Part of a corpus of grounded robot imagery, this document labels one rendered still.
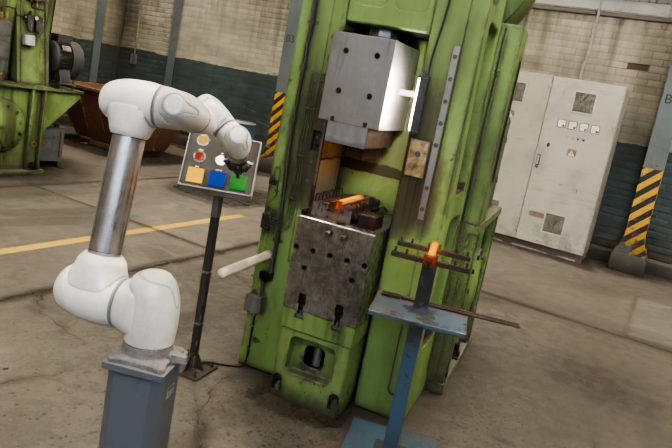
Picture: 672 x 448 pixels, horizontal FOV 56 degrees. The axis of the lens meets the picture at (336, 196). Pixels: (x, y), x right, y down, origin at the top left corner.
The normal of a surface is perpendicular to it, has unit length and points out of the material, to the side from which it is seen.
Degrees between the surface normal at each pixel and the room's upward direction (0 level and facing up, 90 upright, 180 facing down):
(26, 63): 79
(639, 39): 91
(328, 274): 90
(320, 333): 90
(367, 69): 90
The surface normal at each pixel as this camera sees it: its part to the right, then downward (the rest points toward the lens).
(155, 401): 0.58, 0.25
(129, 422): -0.15, 0.15
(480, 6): -0.36, 0.09
